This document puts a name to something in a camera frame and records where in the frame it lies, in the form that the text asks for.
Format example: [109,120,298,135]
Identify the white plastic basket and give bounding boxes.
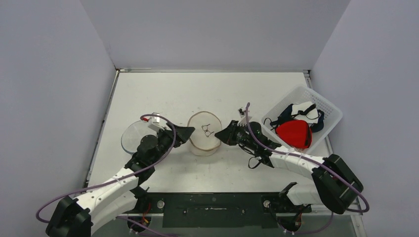
[257,85,343,154]

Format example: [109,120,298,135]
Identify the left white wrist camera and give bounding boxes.
[147,113,163,132]

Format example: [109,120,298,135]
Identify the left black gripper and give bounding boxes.
[150,122,195,165]

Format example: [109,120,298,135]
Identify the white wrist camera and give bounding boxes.
[147,113,163,132]
[238,108,252,126]

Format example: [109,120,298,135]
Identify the purple cable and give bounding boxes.
[245,102,370,213]
[35,114,177,224]

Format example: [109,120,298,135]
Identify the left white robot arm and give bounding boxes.
[45,125,195,237]

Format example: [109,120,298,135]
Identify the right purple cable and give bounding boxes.
[245,102,370,213]

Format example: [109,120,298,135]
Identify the navy blue bra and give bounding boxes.
[269,104,325,133]

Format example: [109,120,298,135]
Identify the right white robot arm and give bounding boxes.
[215,120,364,214]

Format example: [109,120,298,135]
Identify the white bra black straps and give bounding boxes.
[291,101,321,125]

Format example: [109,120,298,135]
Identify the blue-trim mesh laundry bag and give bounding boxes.
[121,120,158,155]

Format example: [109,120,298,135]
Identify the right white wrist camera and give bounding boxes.
[238,108,252,126]

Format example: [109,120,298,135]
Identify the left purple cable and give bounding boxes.
[35,114,177,224]

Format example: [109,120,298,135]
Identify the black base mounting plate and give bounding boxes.
[129,193,312,229]

